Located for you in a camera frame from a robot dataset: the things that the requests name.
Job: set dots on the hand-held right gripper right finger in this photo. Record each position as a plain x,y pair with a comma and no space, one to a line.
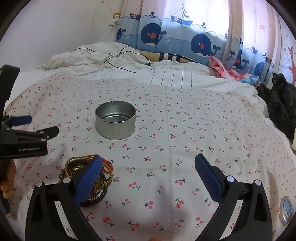
209,178

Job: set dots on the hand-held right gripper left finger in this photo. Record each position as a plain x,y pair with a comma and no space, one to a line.
89,178

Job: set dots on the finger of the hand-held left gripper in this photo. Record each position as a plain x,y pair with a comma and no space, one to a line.
22,120
49,132

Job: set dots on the round metal tin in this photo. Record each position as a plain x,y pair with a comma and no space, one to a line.
115,131

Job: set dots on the person's left hand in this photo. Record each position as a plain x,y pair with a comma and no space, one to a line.
8,178

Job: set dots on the cherry print bed sheet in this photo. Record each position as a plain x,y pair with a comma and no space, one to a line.
173,115

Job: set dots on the black jacket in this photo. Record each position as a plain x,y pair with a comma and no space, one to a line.
279,104

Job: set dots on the light blue cloth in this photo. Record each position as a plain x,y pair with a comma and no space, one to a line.
252,80

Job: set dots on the white striped duvet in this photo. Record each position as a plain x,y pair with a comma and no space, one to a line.
185,74

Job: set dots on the pink cloth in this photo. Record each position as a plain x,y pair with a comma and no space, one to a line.
217,67

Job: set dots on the yellow black striped pillow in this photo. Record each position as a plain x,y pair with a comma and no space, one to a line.
166,56

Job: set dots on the whale print curtain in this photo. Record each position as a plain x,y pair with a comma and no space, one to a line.
201,44

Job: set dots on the red tree wall sticker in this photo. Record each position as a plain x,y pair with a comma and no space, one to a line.
289,54

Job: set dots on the pink star wall sticker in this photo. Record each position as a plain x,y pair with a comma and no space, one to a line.
262,27

